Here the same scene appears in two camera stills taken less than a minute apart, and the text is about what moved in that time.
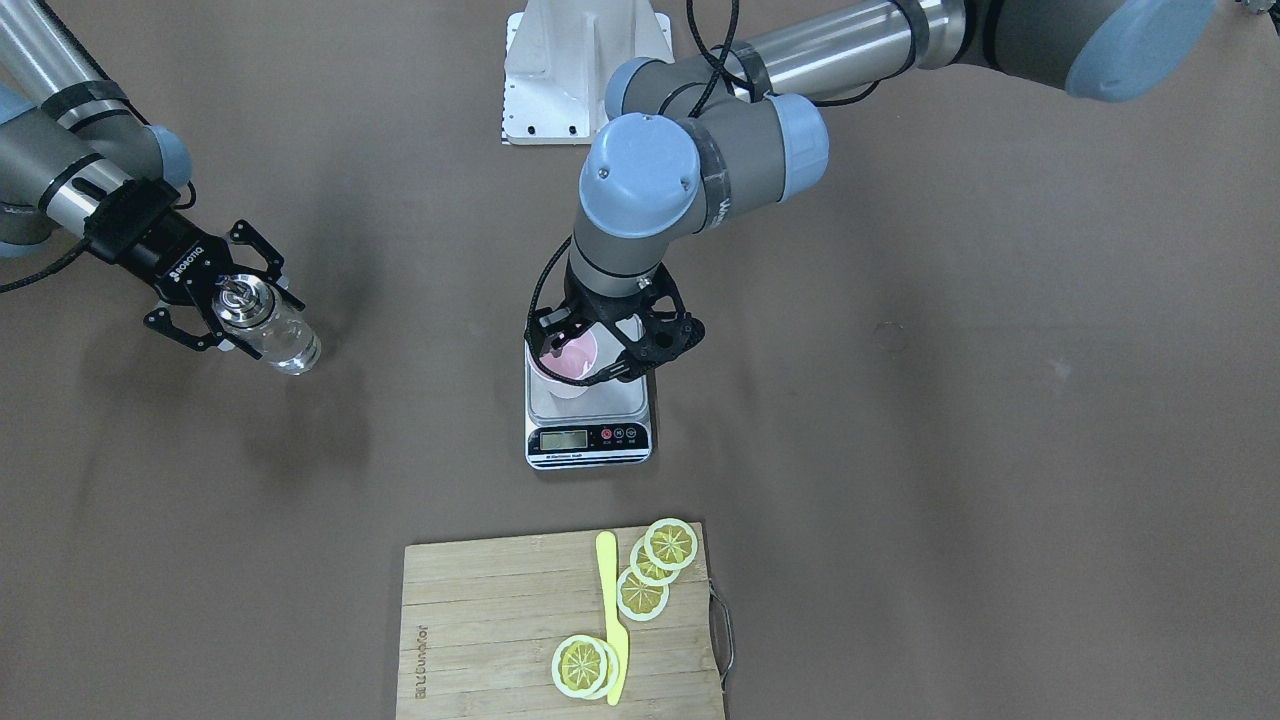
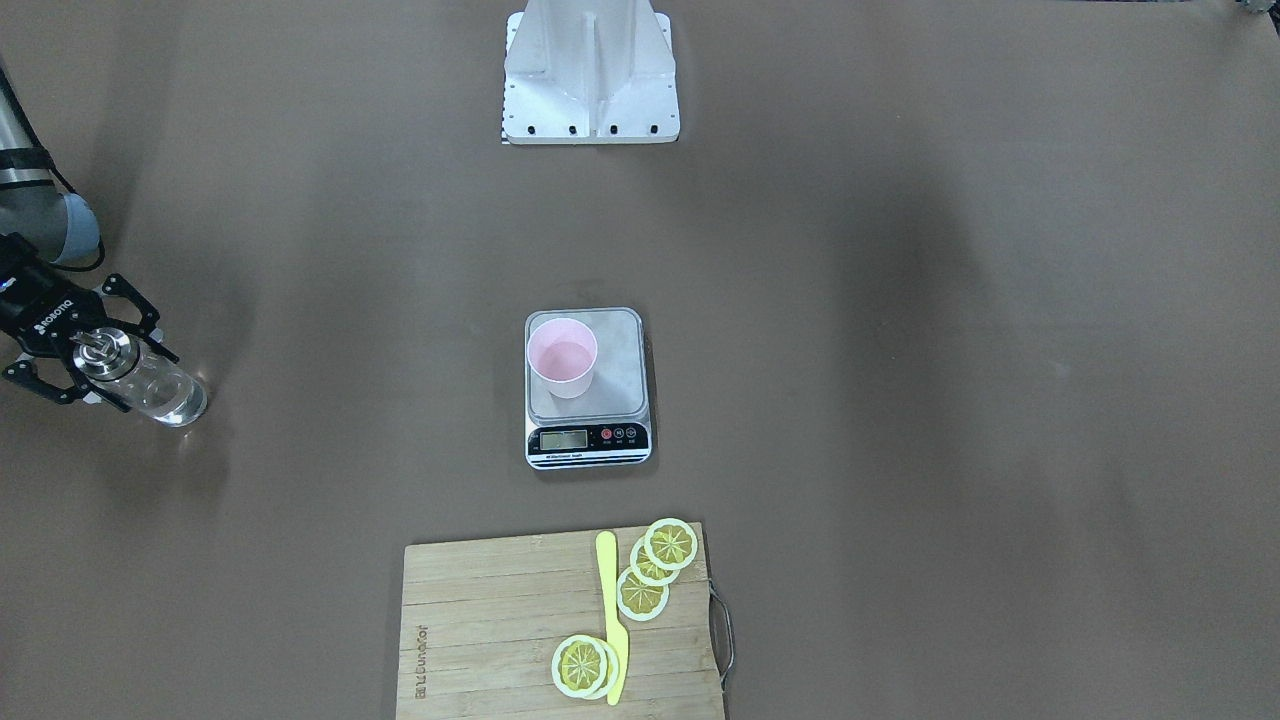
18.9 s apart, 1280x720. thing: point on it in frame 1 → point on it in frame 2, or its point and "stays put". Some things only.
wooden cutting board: x=480 y=623 stays put
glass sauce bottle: x=252 y=311 → x=121 y=363
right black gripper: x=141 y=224 → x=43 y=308
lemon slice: x=638 y=600 stays put
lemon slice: x=644 y=570 stays put
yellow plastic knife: x=618 y=637 stays put
